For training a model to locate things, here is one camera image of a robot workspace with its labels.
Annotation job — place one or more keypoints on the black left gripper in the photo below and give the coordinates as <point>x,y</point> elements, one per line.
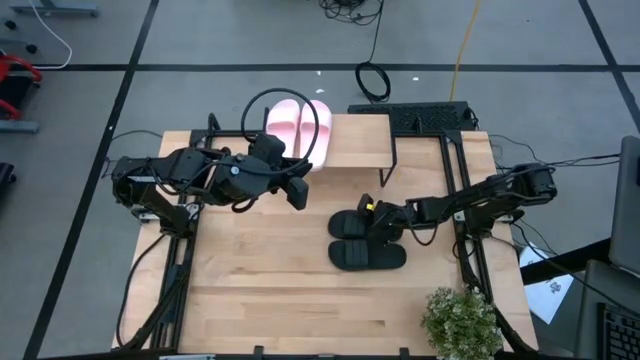
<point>297,192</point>

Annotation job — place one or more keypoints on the black metal rig frame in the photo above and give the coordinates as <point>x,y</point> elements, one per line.
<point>220,134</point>

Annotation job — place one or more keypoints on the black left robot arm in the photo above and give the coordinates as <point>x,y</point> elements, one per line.
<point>190,170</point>

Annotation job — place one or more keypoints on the black keyboard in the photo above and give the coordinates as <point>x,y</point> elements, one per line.
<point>622,335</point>

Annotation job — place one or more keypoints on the pink slide sandal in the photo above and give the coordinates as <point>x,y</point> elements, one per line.
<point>282,120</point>
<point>320,130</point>

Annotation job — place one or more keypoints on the wooden shelf with black legs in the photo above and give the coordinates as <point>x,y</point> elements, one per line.
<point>360,142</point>

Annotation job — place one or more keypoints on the black chair base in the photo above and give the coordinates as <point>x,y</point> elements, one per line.
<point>6,177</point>

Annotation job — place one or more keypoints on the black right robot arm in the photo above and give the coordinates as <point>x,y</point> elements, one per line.
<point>500,192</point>

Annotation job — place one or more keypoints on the red cart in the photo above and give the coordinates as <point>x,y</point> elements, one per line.
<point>6,70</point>

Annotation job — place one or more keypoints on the green potted plant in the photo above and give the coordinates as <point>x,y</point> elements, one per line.
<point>462,325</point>

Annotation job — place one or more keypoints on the grey flat base plate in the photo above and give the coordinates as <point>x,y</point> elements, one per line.
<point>17,126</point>

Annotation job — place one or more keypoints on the grey table foot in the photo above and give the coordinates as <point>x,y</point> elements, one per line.
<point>55,9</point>

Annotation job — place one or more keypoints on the black desk bar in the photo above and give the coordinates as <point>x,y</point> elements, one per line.
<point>565,260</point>

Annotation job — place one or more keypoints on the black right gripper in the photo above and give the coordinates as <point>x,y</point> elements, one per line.
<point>387,217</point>

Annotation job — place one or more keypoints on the grey desk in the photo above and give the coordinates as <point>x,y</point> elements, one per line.
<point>590,300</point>

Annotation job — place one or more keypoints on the black table edge bracket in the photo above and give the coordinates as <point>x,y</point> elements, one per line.
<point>258,351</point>
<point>404,353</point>

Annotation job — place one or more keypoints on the black slide sandal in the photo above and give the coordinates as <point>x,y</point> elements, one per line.
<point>360,256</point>
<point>345,225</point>

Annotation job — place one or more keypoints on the black caster wheel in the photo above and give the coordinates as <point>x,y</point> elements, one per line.
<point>31,49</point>
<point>10,25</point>

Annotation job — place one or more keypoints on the white paper sheet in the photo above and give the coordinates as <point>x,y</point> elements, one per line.
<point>550,300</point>

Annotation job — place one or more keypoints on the grey monitor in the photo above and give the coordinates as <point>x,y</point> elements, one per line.
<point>627,210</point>

